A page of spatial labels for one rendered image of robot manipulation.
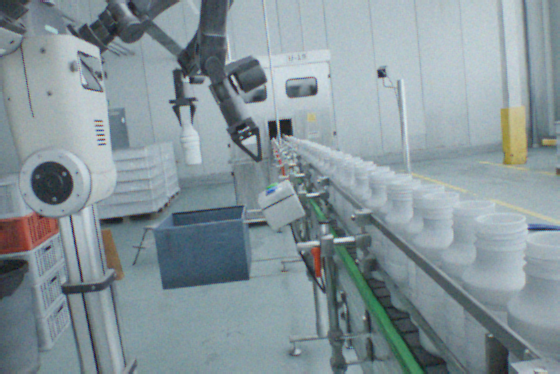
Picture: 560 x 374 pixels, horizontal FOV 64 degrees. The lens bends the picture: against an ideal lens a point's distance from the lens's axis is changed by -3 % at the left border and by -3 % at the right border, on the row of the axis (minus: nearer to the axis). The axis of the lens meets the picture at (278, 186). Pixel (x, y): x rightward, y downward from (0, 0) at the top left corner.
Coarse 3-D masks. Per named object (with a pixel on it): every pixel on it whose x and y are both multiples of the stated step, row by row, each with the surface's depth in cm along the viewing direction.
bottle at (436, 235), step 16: (448, 192) 47; (432, 208) 45; (448, 208) 45; (432, 224) 45; (448, 224) 45; (416, 240) 47; (432, 240) 45; (448, 240) 44; (432, 256) 45; (432, 288) 45; (432, 304) 46; (432, 320) 46; (432, 352) 47
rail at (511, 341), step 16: (304, 160) 179; (384, 224) 59; (400, 240) 51; (416, 256) 45; (384, 272) 61; (432, 272) 41; (448, 288) 37; (464, 304) 34; (480, 304) 32; (416, 320) 48; (480, 320) 32; (496, 320) 29; (432, 336) 43; (496, 336) 29; (512, 336) 27; (448, 352) 39; (512, 352) 27; (464, 368) 36
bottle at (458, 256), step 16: (464, 208) 39; (480, 208) 39; (464, 224) 39; (464, 240) 40; (448, 256) 41; (464, 256) 39; (448, 272) 40; (448, 304) 41; (448, 320) 41; (448, 336) 42; (464, 336) 40; (464, 352) 40; (448, 368) 43
